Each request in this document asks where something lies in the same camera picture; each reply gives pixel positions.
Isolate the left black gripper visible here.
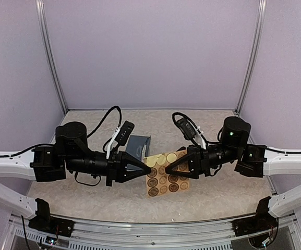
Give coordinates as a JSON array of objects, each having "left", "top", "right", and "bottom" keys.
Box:
[{"left": 65, "top": 148, "right": 151, "bottom": 187}]

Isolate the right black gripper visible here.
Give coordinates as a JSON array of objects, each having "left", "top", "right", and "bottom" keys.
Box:
[{"left": 161, "top": 143, "right": 240, "bottom": 180}]

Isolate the blue paper envelope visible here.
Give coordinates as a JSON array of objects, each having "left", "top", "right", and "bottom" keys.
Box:
[{"left": 126, "top": 135, "right": 151, "bottom": 164}]

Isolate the brown sticker sheet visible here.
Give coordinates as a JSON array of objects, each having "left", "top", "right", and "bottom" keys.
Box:
[{"left": 144, "top": 150, "right": 190, "bottom": 197}]

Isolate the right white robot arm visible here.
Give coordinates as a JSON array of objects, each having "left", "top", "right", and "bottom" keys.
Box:
[{"left": 165, "top": 116, "right": 301, "bottom": 231}]

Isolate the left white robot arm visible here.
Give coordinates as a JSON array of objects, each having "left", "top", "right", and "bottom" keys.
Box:
[{"left": 0, "top": 122, "right": 151, "bottom": 232}]

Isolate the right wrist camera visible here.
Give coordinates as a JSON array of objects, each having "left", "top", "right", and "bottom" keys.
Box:
[{"left": 172, "top": 112, "right": 209, "bottom": 149}]

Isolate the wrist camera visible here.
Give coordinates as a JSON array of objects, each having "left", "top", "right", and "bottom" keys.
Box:
[
  {"left": 106, "top": 120, "right": 135, "bottom": 159},
  {"left": 172, "top": 112, "right": 209, "bottom": 149}
]

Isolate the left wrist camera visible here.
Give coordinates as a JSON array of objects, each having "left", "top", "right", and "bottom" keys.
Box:
[{"left": 106, "top": 120, "right": 135, "bottom": 159}]

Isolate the front aluminium rail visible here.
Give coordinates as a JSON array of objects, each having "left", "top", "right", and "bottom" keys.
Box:
[{"left": 9, "top": 213, "right": 297, "bottom": 250}]

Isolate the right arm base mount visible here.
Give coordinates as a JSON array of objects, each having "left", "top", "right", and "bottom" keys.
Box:
[{"left": 232, "top": 196, "right": 279, "bottom": 236}]

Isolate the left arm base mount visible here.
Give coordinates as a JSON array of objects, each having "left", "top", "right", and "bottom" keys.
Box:
[{"left": 28, "top": 198, "right": 75, "bottom": 238}]

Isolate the right aluminium frame post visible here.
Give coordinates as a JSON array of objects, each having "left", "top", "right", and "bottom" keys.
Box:
[{"left": 235, "top": 0, "right": 267, "bottom": 116}]

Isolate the aluminium frame post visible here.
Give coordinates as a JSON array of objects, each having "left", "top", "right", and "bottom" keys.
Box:
[
  {"left": 35, "top": 0, "right": 69, "bottom": 115},
  {"left": 235, "top": 0, "right": 267, "bottom": 116}
]

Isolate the left aluminium frame post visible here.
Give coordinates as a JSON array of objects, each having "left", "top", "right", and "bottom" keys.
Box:
[{"left": 35, "top": 0, "right": 69, "bottom": 115}]

